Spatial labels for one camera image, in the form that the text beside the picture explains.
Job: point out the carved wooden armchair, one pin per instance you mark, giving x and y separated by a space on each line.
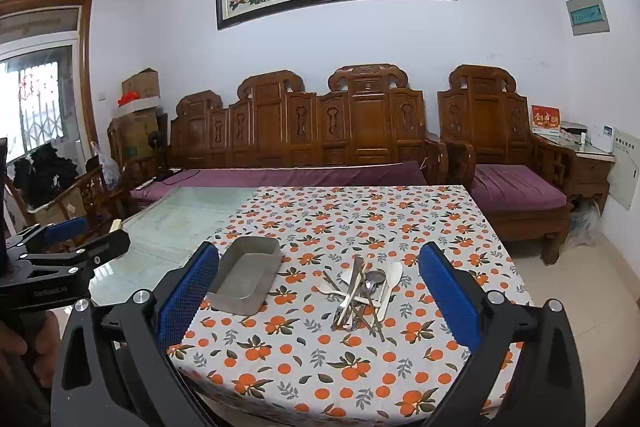
482 117

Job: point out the white wall panel door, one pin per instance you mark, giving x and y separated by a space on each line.
625 172

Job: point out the bamboo chopstick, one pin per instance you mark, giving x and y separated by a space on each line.
367 263

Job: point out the person's left hand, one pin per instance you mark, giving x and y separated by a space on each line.
12 339

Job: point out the carved wooden sofa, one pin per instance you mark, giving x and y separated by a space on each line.
280 122

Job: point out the white flat box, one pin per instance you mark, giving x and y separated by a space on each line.
135 108

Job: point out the orange fruit print tablecloth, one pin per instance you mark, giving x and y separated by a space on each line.
325 357

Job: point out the large brown cardboard box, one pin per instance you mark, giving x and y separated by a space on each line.
135 134

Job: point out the crumpled plastic bag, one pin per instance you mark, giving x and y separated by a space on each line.
585 224

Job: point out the orange red cloth item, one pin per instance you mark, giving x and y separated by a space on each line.
128 98

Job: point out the black flat device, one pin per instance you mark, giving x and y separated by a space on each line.
162 177

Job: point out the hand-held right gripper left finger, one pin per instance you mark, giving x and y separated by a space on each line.
187 292

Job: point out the long purple sofa cushion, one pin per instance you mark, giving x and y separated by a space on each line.
280 177

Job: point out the wood framed window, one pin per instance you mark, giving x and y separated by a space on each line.
40 107

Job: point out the white router box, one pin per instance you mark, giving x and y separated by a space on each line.
602 139

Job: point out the small grey desk device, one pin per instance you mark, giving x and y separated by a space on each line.
572 130

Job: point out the black clothes pile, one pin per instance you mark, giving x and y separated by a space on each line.
45 172

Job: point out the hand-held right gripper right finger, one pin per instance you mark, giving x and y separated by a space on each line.
447 302

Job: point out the clear plastic bag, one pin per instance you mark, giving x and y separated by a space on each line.
107 167

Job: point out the small brown cardboard box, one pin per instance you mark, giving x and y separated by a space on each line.
142 84

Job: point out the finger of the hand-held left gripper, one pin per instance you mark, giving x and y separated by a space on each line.
107 244
65 229

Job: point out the dark brown chopstick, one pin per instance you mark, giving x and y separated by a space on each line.
332 283

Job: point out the grey wall electrical box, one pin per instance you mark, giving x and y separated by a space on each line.
587 14

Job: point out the black standing fan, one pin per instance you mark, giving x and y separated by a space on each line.
156 140

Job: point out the rectangular metal tray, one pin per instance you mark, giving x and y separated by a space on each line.
245 282

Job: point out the wooden side table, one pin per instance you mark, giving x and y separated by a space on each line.
590 177

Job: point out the red gift box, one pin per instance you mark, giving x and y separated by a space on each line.
545 117

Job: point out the purple armchair cushion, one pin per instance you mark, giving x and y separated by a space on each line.
515 189

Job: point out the wooden lattice chair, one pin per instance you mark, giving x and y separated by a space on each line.
82 192

